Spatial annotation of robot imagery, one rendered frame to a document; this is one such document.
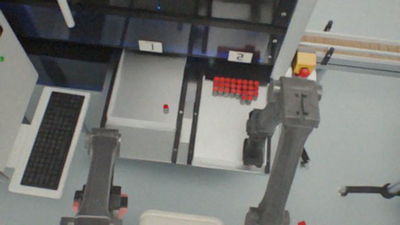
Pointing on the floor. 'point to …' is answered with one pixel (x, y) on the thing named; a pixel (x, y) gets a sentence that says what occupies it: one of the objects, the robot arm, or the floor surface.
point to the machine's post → (292, 37)
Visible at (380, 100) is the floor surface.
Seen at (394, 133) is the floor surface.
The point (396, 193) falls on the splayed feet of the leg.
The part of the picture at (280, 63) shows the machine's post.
